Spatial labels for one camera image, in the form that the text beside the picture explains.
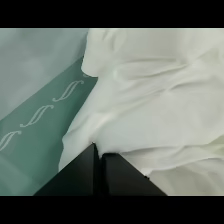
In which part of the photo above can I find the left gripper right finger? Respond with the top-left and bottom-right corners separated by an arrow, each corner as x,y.
101,152 -> 168,197

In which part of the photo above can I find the white T-shirt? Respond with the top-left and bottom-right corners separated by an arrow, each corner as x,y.
58,28 -> 224,197

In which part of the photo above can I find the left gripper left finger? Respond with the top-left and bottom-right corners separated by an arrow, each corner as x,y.
33,142 -> 101,197

